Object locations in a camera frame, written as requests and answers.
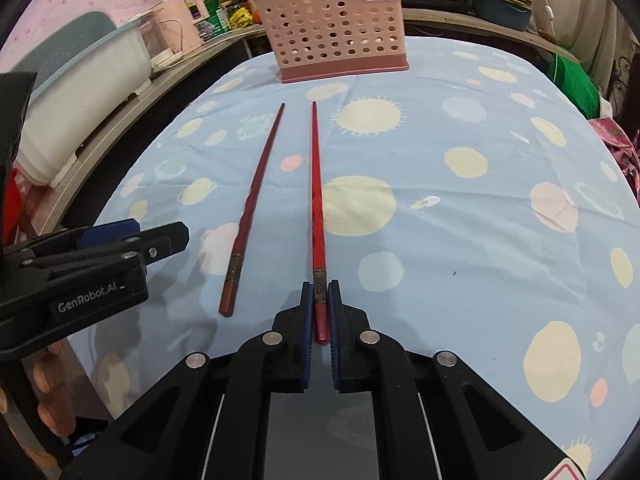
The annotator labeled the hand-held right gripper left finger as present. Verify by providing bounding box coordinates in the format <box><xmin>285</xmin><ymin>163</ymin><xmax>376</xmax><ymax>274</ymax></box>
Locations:
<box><xmin>60</xmin><ymin>281</ymin><xmax>316</xmax><ymax>480</ymax></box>

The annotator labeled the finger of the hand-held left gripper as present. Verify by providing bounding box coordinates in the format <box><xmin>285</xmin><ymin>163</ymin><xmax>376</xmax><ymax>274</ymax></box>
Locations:
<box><xmin>30</xmin><ymin>218</ymin><xmax>142</xmax><ymax>257</ymax></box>
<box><xmin>0</xmin><ymin>221</ymin><xmax>191</xmax><ymax>288</ymax></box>

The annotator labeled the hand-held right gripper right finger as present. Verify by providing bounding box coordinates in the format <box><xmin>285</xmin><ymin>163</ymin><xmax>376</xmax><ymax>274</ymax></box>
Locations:
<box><xmin>327</xmin><ymin>281</ymin><xmax>588</xmax><ymax>480</ymax></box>

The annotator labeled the dark red chopstick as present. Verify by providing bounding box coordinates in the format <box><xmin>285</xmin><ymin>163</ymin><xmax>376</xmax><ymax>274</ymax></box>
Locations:
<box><xmin>218</xmin><ymin>102</ymin><xmax>287</xmax><ymax>317</ymax></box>

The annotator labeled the bright red chopstick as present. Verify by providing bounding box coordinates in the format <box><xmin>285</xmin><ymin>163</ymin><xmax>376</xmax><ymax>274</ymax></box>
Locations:
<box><xmin>310</xmin><ymin>101</ymin><xmax>332</xmax><ymax>346</ymax></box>

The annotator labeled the pink perforated utensil holder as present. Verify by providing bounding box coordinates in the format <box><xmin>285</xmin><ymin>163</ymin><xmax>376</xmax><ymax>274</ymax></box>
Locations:
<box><xmin>251</xmin><ymin>0</ymin><xmax>410</xmax><ymax>84</ymax></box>

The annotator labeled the person's left hand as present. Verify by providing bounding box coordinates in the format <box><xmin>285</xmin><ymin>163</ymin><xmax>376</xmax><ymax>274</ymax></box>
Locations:
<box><xmin>29</xmin><ymin>337</ymin><xmax>78</xmax><ymax>438</ymax></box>

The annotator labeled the clear dish box blue lid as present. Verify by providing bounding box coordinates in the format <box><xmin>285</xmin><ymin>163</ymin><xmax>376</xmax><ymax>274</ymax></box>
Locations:
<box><xmin>15</xmin><ymin>10</ymin><xmax>153</xmax><ymax>188</ymax></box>

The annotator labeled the blue dotted tablecloth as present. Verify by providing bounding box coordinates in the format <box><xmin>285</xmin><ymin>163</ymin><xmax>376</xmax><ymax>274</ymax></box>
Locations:
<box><xmin>67</xmin><ymin>35</ymin><xmax>640</xmax><ymax>480</ymax></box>

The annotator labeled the pink electric kettle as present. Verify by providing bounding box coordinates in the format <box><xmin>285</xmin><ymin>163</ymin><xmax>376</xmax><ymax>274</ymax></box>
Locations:
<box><xmin>147</xmin><ymin>0</ymin><xmax>211</xmax><ymax>56</ymax></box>

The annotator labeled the pink floral cloth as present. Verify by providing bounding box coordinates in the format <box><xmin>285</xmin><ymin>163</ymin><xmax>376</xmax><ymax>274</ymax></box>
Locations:
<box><xmin>587</xmin><ymin>115</ymin><xmax>640</xmax><ymax>201</ymax></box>

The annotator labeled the green plastic bag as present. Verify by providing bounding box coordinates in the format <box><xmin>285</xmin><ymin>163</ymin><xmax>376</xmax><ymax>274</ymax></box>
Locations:
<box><xmin>547</xmin><ymin>52</ymin><xmax>601</xmax><ymax>118</ymax></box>

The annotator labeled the blue basin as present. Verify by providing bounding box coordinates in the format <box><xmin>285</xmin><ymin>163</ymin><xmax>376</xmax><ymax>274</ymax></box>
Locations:
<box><xmin>467</xmin><ymin>0</ymin><xmax>533</xmax><ymax>31</ymax></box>

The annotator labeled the beige hanging cloth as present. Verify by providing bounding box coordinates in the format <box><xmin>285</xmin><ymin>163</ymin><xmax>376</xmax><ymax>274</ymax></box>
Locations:
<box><xmin>520</xmin><ymin>0</ymin><xmax>640</xmax><ymax>86</ymax></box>

